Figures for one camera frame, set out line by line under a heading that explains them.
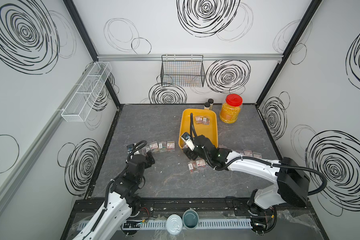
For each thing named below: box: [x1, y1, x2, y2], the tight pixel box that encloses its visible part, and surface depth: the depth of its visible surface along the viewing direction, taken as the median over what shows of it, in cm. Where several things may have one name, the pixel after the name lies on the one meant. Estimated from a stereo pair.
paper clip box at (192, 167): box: [188, 161, 197, 174], surface depth 88 cm
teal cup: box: [182, 209, 200, 230], surface depth 72 cm
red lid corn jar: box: [219, 93, 243, 124], surface depth 104 cm
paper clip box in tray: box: [195, 116, 203, 124], surface depth 110 cm
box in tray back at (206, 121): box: [202, 117, 210, 126], surface depth 110 cm
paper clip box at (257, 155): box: [252, 152, 262, 159], surface depth 93 cm
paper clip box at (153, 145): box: [149, 142, 159, 150], surface depth 96 cm
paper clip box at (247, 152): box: [243, 149, 253, 157], surface depth 93 cm
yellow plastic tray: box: [178, 108, 219, 149], surface depth 110 cm
